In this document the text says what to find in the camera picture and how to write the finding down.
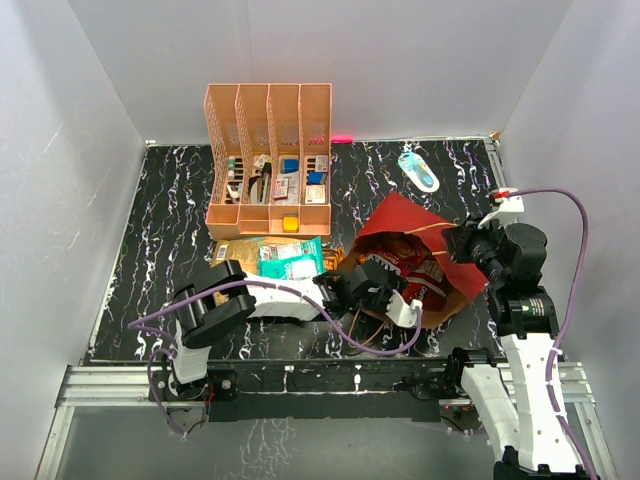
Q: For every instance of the orange snack packet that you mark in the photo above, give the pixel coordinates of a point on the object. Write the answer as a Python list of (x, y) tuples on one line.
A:
[(332, 257)]

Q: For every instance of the white red label packet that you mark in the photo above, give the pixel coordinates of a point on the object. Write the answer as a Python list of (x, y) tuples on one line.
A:
[(286, 189)]

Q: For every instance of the yellow grey stamp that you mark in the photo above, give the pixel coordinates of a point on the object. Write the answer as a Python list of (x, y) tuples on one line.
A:
[(290, 224)]

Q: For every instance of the blue grey eraser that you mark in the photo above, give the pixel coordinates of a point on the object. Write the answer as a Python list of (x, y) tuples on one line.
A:
[(316, 178), (289, 165)]

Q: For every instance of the white red small box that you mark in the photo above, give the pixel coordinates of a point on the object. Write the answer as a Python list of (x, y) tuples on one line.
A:
[(322, 163)]

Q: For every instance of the gold snack packet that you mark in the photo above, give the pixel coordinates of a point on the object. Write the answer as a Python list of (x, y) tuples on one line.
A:
[(246, 252)]

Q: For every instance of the blue grey eraser back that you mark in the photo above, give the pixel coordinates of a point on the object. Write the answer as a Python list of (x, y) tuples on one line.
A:
[(289, 165)]

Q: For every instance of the blue white packaged item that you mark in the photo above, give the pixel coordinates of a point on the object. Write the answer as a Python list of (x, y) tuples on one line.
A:
[(416, 169)]

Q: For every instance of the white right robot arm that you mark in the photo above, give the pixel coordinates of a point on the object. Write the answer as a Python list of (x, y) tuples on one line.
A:
[(526, 422)]

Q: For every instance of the blue grey eraser right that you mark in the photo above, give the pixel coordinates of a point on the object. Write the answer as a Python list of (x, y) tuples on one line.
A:
[(316, 178)]

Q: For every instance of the red orange candy bag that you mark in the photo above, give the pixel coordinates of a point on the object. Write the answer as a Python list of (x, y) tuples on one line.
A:
[(392, 261)]

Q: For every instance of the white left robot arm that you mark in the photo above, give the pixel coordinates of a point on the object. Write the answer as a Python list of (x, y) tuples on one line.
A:
[(225, 297)]

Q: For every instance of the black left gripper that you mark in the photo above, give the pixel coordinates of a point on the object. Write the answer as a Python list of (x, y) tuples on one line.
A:
[(392, 283)]

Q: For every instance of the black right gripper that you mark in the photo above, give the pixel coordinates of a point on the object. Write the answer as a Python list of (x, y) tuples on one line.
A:
[(458, 238)]

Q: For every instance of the white glue stick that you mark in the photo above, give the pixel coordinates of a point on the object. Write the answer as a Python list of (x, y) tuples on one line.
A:
[(231, 168)]

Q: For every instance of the grey black stapler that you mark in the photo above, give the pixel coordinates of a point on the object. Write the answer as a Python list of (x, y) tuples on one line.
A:
[(259, 185)]

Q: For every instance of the red brown paper bag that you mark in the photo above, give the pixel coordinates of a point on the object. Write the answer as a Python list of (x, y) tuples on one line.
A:
[(399, 214)]

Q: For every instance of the peach plastic desk organizer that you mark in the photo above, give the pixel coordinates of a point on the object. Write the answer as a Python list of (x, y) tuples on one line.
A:
[(271, 146)]

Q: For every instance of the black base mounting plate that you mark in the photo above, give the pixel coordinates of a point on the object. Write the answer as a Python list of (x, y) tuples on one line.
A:
[(411, 388)]

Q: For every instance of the white flat box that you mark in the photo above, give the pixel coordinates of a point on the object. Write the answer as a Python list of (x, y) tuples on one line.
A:
[(315, 194)]

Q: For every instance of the teal white snack packet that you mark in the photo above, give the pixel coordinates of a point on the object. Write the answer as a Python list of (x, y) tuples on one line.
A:
[(299, 260)]

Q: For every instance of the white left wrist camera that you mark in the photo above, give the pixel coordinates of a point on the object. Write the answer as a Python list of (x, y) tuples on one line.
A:
[(403, 314)]

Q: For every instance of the small red snack packet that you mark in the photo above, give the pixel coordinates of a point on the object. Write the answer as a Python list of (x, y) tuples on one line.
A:
[(401, 245)]

